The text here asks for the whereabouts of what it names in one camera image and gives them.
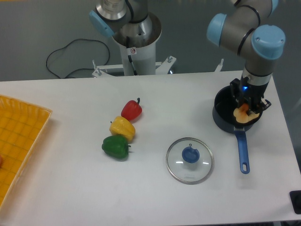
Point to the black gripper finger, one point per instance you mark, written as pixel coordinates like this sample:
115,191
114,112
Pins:
252,103
240,99

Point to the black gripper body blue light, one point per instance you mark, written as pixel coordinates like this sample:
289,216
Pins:
243,87

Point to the round golden bread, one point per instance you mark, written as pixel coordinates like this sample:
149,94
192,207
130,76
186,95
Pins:
243,115

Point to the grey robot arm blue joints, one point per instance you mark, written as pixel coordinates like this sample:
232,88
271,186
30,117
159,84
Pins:
244,32

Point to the glass lid blue knob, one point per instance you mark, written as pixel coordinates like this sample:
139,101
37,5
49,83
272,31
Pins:
189,161

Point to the black device at table edge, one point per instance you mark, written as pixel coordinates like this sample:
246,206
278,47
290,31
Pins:
295,197

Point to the red bell pepper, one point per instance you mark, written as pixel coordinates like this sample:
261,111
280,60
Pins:
132,110

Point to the yellow bell pepper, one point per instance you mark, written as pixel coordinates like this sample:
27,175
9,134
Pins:
121,126

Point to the green bell pepper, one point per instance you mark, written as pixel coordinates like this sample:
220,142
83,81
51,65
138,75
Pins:
116,146

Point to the yellow woven basket tray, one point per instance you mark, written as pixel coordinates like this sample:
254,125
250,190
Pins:
21,125

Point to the dark blue pot with handle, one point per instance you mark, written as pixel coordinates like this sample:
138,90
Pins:
224,106

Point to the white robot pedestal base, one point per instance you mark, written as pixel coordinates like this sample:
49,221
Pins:
137,45

